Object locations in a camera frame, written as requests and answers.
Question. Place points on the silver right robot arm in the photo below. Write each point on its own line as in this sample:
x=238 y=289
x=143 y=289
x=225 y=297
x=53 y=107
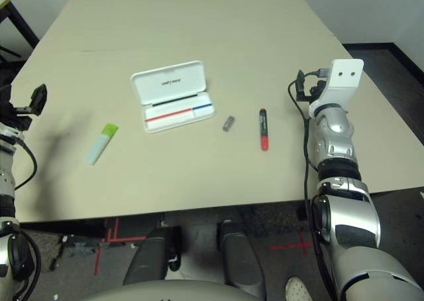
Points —
x=351 y=221

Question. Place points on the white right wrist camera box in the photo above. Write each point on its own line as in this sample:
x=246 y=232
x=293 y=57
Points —
x=341 y=79

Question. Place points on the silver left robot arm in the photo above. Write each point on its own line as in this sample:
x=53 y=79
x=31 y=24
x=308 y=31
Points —
x=6 y=181

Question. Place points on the white plastic pencil case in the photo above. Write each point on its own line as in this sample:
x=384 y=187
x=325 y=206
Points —
x=172 y=92

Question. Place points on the black marker with red cap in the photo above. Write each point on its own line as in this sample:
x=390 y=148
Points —
x=264 y=132

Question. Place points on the white highlighter with green cap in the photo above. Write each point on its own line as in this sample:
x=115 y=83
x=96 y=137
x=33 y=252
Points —
x=99 y=145

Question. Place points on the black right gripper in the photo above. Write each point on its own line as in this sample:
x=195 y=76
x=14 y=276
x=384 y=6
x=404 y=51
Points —
x=316 y=92

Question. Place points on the black framed side table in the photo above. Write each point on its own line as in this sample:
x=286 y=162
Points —
x=20 y=19

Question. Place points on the small grey eraser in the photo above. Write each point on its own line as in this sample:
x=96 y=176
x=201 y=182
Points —
x=228 y=123

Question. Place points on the grey robot right leg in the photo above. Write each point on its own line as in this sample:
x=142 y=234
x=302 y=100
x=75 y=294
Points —
x=242 y=258

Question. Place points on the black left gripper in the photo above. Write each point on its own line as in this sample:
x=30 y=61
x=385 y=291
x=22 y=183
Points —
x=20 y=117

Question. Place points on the white perforated clog shoe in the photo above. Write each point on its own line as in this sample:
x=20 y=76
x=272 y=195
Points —
x=298 y=289

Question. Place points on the grey robot torso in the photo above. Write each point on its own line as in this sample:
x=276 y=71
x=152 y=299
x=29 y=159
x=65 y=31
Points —
x=165 y=292

